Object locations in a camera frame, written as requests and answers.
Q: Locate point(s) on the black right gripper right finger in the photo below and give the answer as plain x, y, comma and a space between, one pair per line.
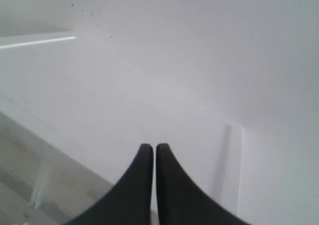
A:
180, 200

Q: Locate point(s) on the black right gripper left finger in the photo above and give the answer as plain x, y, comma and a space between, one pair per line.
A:
129, 200

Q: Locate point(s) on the white translucent drawer cabinet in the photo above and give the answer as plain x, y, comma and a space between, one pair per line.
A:
72, 119

